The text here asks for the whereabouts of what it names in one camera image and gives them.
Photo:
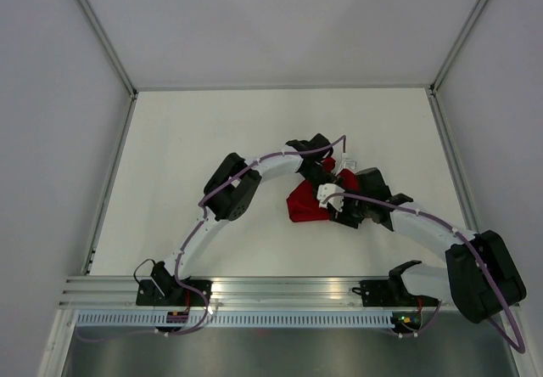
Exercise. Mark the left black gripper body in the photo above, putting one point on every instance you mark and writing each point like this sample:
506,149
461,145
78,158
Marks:
316,176

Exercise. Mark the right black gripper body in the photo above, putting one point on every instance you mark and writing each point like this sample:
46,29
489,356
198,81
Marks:
354,211

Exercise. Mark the red cloth napkin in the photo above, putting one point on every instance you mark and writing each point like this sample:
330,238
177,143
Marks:
303,205

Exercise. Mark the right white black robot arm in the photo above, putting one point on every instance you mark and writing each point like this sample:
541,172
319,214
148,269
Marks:
479,276

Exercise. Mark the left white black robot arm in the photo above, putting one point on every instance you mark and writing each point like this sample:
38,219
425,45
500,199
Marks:
227,196

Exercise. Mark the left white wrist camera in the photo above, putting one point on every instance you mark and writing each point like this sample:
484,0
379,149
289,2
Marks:
346,163

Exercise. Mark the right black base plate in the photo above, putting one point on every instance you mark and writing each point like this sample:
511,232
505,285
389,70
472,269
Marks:
389,294

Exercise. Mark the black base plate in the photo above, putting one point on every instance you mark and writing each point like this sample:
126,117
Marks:
148,294
389,294

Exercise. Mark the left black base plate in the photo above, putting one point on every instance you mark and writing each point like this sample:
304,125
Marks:
148,294

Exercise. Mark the white slotted cable duct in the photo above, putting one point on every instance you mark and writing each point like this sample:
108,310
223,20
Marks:
239,319

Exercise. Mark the aluminium mounting rail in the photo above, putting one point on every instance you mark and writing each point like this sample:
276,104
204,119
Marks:
229,293

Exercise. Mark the right aluminium frame post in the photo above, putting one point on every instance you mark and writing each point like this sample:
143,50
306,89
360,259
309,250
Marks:
469,24

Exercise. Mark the aluminium frame post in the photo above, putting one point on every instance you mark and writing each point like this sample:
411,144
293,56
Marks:
86,8
469,24

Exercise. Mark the left aluminium frame post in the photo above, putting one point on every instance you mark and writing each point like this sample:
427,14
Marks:
86,8

